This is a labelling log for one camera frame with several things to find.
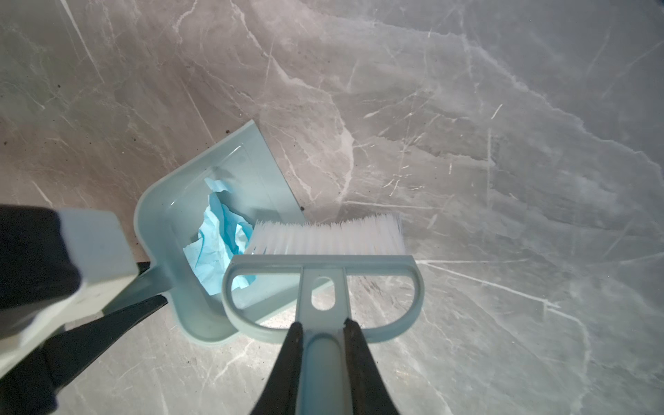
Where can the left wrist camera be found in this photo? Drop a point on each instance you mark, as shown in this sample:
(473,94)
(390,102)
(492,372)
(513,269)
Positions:
(57,266)

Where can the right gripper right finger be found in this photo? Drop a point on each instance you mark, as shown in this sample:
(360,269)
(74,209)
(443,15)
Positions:
(368,392)

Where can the grey-blue hand brush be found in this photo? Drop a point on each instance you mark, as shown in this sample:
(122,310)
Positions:
(324,257)

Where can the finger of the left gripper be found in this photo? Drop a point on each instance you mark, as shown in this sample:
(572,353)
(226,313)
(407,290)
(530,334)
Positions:
(32,386)
(143,267)

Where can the light blue paper scrap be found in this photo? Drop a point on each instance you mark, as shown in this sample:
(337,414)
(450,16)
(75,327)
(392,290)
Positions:
(221,236)

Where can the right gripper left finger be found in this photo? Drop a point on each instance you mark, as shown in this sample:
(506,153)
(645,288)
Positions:
(280,393)

